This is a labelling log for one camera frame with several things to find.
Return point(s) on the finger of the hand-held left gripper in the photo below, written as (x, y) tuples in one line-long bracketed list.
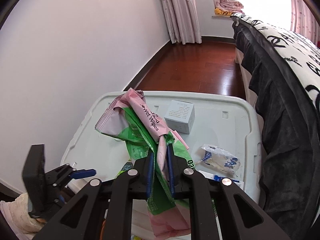
[(83, 174), (56, 196)]

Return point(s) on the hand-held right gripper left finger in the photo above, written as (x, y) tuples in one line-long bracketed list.
[(149, 172)]

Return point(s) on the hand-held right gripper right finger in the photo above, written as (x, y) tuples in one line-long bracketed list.
[(170, 172)]

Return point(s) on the blue and white box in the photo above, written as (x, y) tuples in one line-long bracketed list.
[(215, 177)]

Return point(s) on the clear wrapper with blue print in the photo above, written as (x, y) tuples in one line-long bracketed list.
[(220, 161)]

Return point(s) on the pink wet wipes packet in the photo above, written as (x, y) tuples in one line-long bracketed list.
[(147, 117)]

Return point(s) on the small light blue carton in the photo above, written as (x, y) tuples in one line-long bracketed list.
[(178, 117)]

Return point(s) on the cream lace cloth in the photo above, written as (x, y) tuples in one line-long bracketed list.
[(15, 212)]

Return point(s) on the pink dotted curtain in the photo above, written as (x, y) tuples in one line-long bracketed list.
[(180, 10), (302, 17)]

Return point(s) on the white window sill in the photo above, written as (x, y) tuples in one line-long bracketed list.
[(220, 17)]

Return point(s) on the orange striped cloth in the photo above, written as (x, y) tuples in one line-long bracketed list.
[(221, 12)]

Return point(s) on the folded pink quilt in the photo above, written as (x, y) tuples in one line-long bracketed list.
[(228, 4)]

